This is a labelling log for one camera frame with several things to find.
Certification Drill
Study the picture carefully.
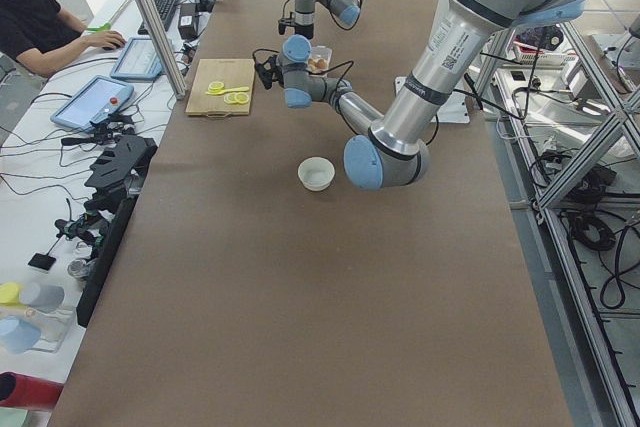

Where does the clear plastic egg box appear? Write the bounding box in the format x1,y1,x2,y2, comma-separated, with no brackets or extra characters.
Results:
307,45,333,75

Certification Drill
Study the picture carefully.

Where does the white bowl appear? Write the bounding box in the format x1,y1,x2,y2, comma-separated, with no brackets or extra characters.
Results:
297,157,335,192

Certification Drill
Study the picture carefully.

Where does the lemon slice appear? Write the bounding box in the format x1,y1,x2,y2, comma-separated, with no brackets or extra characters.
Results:
223,92,250,105
207,81,225,93

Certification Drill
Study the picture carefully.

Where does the wooden cutting board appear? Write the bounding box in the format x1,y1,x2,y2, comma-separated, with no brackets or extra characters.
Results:
185,59,255,118

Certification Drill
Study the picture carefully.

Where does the yellow plastic knife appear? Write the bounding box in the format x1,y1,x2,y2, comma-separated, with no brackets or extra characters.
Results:
206,86,250,95

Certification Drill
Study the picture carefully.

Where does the blue teach pendant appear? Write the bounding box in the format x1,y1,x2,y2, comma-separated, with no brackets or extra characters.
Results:
50,76,134,131
110,36,163,82

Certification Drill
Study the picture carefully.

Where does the black keyboard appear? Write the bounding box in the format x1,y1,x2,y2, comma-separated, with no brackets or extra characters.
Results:
153,0,180,31

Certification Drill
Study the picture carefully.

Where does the grey cup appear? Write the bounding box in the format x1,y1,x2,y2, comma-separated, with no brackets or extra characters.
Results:
19,282,65,313

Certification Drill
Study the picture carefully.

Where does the seated person in black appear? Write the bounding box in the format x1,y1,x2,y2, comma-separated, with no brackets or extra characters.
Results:
1,0,126,78

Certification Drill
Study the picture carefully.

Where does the yellow cup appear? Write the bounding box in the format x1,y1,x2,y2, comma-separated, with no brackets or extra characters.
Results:
0,282,22,306

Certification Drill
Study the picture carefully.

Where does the light blue cup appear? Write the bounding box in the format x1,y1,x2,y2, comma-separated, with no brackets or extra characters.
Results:
0,316,41,354

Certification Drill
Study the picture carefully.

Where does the red cylinder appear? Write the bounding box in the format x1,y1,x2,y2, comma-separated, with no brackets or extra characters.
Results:
1,372,64,411

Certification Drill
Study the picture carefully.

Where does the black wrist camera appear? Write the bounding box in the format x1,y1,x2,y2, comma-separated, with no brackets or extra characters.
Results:
252,48,283,90
278,12,297,35

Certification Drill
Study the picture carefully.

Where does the aluminium frame post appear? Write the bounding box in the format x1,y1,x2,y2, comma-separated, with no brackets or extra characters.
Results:
135,0,187,100

